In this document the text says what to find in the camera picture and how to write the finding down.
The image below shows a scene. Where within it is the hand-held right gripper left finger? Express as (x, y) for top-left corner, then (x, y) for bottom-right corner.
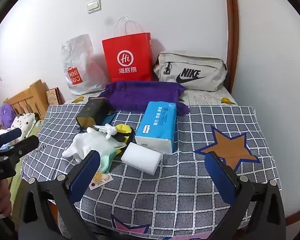
(20, 150), (102, 240)

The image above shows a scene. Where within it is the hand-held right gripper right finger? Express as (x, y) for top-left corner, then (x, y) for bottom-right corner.
(204, 151), (294, 240)

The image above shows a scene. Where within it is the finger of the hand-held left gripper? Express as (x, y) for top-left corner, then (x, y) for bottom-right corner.
(0, 127), (22, 151)
(4, 135), (40, 159)

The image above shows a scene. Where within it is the fruit print packet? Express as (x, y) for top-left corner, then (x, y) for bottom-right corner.
(89, 171), (113, 190)

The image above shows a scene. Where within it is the mint green cloth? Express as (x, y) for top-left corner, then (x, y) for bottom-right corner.
(97, 150), (117, 174)

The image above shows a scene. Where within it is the white glove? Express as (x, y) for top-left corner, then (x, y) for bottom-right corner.
(62, 127), (113, 163)
(94, 123), (119, 140)

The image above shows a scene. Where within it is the white sponge block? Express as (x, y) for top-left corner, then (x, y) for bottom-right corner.
(121, 142), (162, 175)

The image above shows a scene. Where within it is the yellow pouch with black straps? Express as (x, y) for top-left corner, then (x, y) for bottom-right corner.
(114, 123), (134, 155)

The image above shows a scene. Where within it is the purple towel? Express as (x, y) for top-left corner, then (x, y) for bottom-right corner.
(97, 81), (190, 115)

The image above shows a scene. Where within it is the person's left hand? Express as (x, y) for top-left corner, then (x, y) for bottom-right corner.
(0, 179), (15, 217)

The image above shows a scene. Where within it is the white spotted pillow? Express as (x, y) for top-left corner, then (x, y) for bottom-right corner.
(9, 112), (40, 140)

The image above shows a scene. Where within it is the purple fluffy toy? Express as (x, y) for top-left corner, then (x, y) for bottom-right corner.
(0, 104), (17, 128)

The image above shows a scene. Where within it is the pale green bedsheet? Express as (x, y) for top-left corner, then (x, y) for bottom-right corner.
(9, 170), (24, 210)

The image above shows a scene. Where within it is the grey checked blanket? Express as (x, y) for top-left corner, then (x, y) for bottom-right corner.
(20, 104), (283, 240)

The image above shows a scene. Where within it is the wooden headboard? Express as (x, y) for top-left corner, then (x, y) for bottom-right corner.
(4, 79), (50, 120)

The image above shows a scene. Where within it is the brown patterned box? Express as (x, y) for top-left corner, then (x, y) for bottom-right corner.
(45, 87), (62, 105)

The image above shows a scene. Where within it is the dark green tea tin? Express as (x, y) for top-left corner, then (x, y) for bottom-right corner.
(75, 97), (113, 130)

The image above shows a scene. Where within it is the blue tissue pack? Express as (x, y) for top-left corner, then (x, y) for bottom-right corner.
(135, 101), (178, 154)

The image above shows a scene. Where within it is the white plastic shopping bag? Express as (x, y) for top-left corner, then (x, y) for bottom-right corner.
(61, 34), (109, 96)

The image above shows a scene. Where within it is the grey waist bag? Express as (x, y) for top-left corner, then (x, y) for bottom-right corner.
(153, 51), (228, 92)

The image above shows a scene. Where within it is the red paper bag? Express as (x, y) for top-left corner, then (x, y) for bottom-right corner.
(102, 16), (153, 82)

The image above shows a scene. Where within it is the brown wooden door frame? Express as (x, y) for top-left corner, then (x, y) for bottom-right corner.
(222, 0), (239, 93)

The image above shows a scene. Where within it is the white light switch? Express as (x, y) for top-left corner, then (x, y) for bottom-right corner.
(87, 0), (102, 14)

